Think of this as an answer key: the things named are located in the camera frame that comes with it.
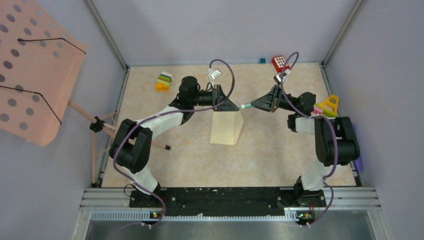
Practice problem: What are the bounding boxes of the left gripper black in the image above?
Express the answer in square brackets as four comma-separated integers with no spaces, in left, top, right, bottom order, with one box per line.
[190,84,239,112]

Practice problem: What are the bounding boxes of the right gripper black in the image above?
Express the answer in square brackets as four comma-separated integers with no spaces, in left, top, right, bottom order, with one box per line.
[251,84,299,113]

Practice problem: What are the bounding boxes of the glue stick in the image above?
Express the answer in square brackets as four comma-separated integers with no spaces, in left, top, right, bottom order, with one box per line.
[239,103,254,109]

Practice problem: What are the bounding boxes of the yellow envelope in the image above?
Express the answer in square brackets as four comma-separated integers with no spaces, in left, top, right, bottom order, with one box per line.
[209,111,244,146]

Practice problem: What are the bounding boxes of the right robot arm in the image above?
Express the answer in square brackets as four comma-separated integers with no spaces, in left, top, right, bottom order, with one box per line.
[250,85,360,206]

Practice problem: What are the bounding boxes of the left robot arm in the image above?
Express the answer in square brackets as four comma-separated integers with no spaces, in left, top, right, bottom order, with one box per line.
[109,76,239,207]

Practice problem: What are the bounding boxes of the red toy block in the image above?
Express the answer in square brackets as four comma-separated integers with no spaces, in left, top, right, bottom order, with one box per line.
[271,55,290,73]

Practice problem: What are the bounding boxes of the pink small block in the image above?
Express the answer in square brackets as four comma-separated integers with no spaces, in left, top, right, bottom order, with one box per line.
[312,105,324,116]

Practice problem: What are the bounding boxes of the yellow green toy block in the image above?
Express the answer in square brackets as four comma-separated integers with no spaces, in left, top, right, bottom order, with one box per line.
[318,94,340,118]

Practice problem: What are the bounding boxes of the stacked colourful toy blocks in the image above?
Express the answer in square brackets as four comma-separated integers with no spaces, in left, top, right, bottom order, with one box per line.
[155,71,172,92]

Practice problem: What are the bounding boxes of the pink perforated music stand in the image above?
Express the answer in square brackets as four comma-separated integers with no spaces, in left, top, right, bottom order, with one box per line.
[0,0,172,186]

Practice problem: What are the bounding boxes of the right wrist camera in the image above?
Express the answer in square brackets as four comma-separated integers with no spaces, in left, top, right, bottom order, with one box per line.
[273,69,291,86]

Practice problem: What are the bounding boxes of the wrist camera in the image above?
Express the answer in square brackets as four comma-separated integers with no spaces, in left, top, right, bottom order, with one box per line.
[208,68,222,84]
[273,69,291,86]

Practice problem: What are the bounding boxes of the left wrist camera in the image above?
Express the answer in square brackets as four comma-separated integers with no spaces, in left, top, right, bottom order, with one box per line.
[208,68,222,84]

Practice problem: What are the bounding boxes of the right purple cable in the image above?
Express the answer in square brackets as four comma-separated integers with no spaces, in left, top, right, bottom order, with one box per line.
[278,51,339,228]

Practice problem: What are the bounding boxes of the purple cable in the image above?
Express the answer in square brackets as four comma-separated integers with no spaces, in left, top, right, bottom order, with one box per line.
[112,58,236,229]
[278,51,339,228]

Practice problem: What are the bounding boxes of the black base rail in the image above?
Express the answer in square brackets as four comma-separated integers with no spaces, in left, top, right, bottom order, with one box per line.
[79,185,382,226]

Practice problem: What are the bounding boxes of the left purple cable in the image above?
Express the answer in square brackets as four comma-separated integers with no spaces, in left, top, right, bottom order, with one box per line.
[112,58,236,229]

